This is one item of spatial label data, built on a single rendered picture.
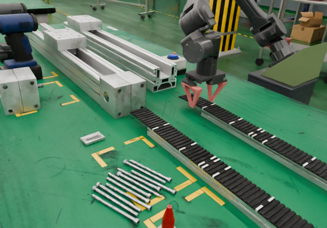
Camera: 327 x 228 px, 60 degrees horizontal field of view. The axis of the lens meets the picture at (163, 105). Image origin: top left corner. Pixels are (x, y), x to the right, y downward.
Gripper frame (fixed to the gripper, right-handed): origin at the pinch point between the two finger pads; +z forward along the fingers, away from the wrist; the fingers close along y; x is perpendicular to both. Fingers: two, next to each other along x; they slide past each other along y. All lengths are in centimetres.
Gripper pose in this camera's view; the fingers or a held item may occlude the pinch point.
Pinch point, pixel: (201, 101)
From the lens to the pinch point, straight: 85.0
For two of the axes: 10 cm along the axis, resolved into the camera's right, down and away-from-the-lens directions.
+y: -7.9, 2.3, -5.6
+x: 6.0, 3.9, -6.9
